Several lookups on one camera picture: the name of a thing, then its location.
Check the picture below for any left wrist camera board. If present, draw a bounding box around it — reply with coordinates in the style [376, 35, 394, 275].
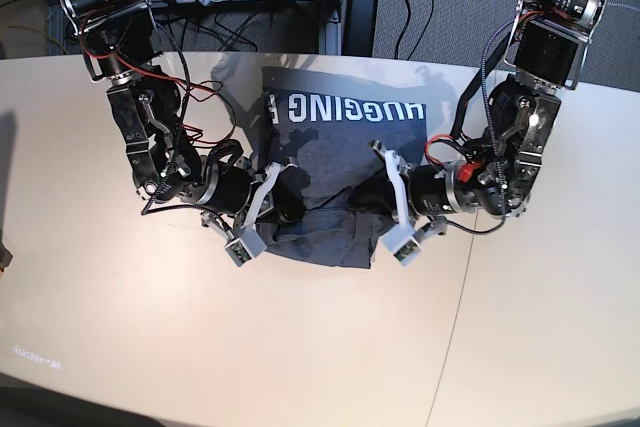
[380, 225, 422, 266]

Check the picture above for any black power adapter brick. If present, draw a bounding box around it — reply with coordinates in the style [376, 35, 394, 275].
[342, 0, 378, 57]

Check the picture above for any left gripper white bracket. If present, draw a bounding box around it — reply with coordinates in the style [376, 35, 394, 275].
[349, 140, 447, 247]

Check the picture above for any blue-grey T-shirt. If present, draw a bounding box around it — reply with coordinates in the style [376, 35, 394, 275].
[259, 66, 428, 269]

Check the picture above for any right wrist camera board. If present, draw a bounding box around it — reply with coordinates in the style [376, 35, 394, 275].
[225, 230, 267, 267]

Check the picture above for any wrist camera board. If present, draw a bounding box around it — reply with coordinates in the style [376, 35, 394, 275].
[225, 230, 267, 267]
[380, 225, 422, 266]

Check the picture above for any aluminium table frame post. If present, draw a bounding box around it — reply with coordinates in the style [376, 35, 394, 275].
[316, 0, 342, 56]

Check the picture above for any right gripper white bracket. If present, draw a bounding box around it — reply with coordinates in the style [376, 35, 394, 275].
[199, 159, 306, 251]

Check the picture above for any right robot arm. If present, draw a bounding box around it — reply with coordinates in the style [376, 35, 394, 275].
[58, 0, 305, 266]

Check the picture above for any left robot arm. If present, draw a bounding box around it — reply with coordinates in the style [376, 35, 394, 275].
[351, 0, 607, 264]

